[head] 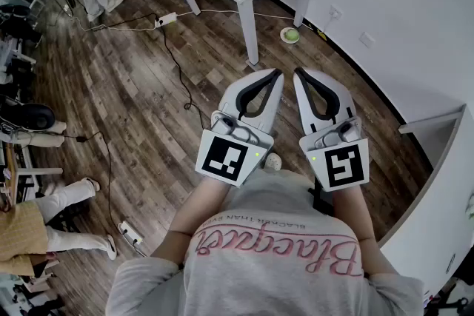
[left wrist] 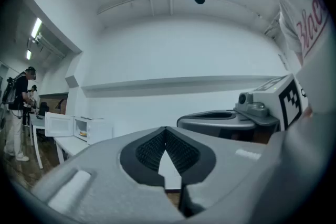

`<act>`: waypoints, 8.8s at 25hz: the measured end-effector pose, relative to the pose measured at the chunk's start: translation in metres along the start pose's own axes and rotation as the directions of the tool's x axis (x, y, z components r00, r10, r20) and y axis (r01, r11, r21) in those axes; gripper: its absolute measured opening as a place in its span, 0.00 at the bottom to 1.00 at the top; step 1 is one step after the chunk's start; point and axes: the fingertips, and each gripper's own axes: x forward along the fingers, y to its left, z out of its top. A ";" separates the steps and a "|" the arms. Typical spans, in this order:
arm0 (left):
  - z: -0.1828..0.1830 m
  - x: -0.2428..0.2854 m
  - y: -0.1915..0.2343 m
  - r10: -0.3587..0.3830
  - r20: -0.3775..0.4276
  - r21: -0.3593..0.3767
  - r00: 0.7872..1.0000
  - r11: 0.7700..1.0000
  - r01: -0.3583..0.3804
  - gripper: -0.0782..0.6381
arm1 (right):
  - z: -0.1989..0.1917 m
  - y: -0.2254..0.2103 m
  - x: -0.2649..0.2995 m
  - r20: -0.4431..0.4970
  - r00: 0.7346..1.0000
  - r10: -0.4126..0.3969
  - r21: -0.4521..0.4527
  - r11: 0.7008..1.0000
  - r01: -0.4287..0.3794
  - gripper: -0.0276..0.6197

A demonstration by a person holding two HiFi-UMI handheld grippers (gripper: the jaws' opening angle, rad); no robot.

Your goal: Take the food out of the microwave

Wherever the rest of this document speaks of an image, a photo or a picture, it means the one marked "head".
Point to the small white dish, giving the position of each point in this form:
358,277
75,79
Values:
284,40

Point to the person's left forearm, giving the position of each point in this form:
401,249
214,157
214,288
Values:
200,207

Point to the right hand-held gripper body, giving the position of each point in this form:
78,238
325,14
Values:
344,166

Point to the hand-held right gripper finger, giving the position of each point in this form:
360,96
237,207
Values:
304,111
342,94

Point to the white power strip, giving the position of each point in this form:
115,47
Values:
165,20
131,233

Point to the person's right forearm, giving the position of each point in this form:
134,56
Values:
352,218

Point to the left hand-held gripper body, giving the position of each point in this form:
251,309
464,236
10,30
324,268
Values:
237,144

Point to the white counter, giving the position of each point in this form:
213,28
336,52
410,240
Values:
437,214

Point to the person's grey printed shirt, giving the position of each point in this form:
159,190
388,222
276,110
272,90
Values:
266,281

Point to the black rounded headset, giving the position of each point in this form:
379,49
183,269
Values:
27,116

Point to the white frame wooden desk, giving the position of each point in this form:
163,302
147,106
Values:
44,171

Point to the person's white shoe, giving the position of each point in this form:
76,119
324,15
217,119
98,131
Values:
273,161

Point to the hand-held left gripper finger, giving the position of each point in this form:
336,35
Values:
273,103
231,92

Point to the white wall socket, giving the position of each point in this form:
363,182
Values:
367,40
335,12

